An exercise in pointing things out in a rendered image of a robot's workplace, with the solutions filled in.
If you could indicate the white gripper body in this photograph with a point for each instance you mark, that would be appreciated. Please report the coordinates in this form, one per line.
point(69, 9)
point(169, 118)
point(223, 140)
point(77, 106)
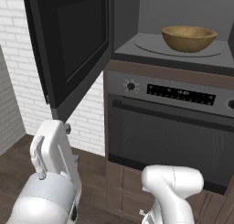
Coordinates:
point(56, 148)

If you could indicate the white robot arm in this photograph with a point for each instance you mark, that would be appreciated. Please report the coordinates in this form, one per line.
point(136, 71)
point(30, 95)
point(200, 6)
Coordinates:
point(172, 185)

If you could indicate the brown wooden bowl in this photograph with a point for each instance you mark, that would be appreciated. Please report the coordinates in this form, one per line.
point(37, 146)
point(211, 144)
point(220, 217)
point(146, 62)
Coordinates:
point(189, 38)

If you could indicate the grey microwave turntable plate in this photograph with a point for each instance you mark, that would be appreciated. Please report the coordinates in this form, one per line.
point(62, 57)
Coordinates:
point(152, 44)

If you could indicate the black microwave door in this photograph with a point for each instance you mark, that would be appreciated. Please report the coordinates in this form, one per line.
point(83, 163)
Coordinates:
point(76, 41)

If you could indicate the brown wooden drawer front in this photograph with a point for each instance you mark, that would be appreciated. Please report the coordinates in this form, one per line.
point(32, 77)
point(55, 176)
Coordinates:
point(131, 180)
point(131, 204)

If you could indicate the dark glass oven door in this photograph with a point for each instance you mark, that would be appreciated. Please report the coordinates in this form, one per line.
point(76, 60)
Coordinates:
point(164, 145)

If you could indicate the black oven knob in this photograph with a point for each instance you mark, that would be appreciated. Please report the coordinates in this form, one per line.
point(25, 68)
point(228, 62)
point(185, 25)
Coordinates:
point(131, 86)
point(231, 104)

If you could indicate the steel built-in oven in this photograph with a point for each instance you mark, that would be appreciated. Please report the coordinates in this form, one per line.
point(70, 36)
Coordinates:
point(170, 136)

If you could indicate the black microwave oven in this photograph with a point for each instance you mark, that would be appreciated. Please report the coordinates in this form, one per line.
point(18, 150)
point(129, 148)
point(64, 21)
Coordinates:
point(170, 17)

